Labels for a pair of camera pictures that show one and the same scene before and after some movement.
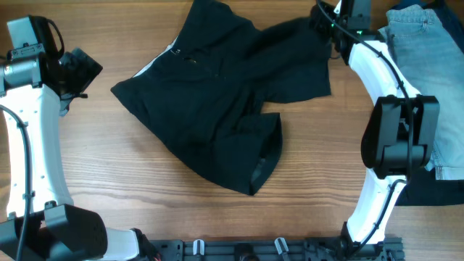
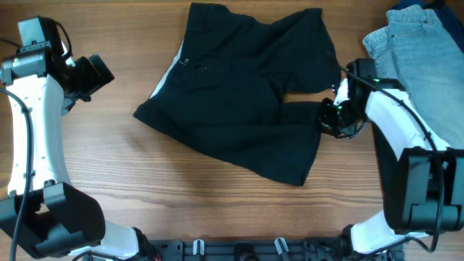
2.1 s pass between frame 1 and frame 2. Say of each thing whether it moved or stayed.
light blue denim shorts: stayed
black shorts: moved
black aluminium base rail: stayed
